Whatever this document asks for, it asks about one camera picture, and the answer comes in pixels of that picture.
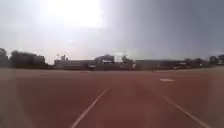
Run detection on row of low buildings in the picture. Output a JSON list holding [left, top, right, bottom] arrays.
[[53, 53, 224, 72]]

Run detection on dark trees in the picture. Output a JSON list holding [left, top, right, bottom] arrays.
[[0, 47, 50, 70]]

